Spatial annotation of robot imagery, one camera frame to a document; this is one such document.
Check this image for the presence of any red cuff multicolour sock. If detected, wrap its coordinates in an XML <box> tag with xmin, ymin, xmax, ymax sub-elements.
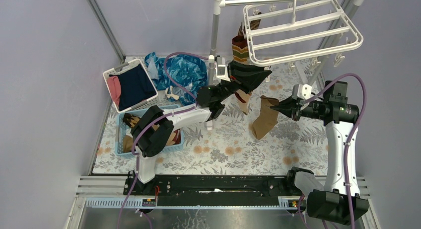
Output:
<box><xmin>232</xmin><ymin>35</ymin><xmax>249</xmax><ymax>65</ymax></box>
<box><xmin>235</xmin><ymin>89</ymin><xmax>252</xmax><ymax>115</ymax></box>

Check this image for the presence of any tan brown cuff sock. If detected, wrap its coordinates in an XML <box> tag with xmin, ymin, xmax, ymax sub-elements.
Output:
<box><xmin>251</xmin><ymin>95</ymin><xmax>279</xmax><ymax>140</ymax></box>

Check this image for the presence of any silver white drying rack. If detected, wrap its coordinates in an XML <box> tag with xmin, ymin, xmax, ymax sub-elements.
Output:
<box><xmin>208</xmin><ymin>0</ymin><xmax>364</xmax><ymax>85</ymax></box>

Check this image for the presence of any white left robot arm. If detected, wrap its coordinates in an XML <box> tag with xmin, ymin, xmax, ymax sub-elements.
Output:
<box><xmin>131</xmin><ymin>58</ymin><xmax>272</xmax><ymax>195</ymax></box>

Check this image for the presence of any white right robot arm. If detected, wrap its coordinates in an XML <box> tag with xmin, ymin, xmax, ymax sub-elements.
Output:
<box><xmin>270</xmin><ymin>81</ymin><xmax>369</xmax><ymax>225</ymax></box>

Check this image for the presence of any pile of assorted socks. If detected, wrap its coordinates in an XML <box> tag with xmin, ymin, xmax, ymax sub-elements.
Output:
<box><xmin>122</xmin><ymin>113</ymin><xmax>181</xmax><ymax>153</ymax></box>

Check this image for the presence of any white clip drying hanger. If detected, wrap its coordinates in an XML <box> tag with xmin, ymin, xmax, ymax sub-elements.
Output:
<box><xmin>242</xmin><ymin>0</ymin><xmax>364</xmax><ymax>74</ymax></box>

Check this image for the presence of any blue patterned cloth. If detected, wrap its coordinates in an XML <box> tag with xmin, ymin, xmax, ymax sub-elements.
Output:
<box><xmin>144</xmin><ymin>52</ymin><xmax>208</xmax><ymax>105</ymax></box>

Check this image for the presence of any floral patterned table mat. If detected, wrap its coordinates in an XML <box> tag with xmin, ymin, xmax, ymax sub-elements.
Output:
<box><xmin>92</xmin><ymin>56</ymin><xmax>330</xmax><ymax>176</ymax></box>

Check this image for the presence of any white plastic basket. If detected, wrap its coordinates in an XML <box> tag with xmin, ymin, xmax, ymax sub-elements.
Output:
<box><xmin>103</xmin><ymin>58</ymin><xmax>159</xmax><ymax>113</ymax></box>

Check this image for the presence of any dark navy folded garment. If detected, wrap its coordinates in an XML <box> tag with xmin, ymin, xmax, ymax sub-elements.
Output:
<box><xmin>110</xmin><ymin>64</ymin><xmax>157</xmax><ymax>111</ymax></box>

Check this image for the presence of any pink folded garment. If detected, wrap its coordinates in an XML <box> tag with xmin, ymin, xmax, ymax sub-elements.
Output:
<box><xmin>107</xmin><ymin>76</ymin><xmax>122</xmax><ymax>106</ymax></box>

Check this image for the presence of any light blue sock basket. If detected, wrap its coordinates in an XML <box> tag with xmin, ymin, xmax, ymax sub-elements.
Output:
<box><xmin>115</xmin><ymin>108</ymin><xmax>184</xmax><ymax>158</ymax></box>

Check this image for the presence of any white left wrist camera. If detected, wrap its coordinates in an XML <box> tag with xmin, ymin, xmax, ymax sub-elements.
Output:
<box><xmin>208</xmin><ymin>55</ymin><xmax>230</xmax><ymax>84</ymax></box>

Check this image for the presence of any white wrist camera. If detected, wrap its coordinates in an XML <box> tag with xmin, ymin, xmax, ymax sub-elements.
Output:
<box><xmin>208</xmin><ymin>55</ymin><xmax>230</xmax><ymax>84</ymax></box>
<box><xmin>291</xmin><ymin>84</ymin><xmax>313</xmax><ymax>105</ymax></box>

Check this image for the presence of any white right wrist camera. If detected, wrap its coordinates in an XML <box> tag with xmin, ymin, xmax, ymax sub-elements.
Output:
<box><xmin>291</xmin><ymin>84</ymin><xmax>313</xmax><ymax>105</ymax></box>

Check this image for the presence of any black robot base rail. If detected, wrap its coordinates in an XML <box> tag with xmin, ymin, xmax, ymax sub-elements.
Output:
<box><xmin>123</xmin><ymin>172</ymin><xmax>301</xmax><ymax>207</ymax></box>

